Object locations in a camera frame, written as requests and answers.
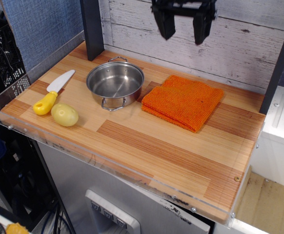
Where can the clear acrylic table guard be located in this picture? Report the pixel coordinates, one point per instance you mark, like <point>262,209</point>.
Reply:
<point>155,171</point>

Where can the black plastic crate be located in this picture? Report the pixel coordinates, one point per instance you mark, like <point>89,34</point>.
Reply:
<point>11,62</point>

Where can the dark left shelf post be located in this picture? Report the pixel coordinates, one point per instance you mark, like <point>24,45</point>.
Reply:
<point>91,17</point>

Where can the white toy sink unit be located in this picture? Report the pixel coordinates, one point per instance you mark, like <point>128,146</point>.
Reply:
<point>274,120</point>

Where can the dark right shelf post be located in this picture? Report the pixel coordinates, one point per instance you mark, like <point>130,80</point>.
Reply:
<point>273,84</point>

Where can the stainless steel pot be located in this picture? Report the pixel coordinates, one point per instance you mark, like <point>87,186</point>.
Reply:
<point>115,84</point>

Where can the orange knitted towel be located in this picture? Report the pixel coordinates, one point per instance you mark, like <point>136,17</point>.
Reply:
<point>183,102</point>

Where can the yellow object bottom left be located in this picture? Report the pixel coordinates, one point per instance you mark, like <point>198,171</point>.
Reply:
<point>16,228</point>

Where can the yellow handled toy knife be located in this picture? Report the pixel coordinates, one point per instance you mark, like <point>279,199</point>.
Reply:
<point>45,105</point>

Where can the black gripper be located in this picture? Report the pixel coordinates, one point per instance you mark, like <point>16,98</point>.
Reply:
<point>203,12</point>

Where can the yellow toy potato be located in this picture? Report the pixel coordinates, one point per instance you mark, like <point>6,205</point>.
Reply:
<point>64,115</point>

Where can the dark shelf post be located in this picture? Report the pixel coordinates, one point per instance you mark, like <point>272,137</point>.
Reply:
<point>273,84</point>
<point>91,17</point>

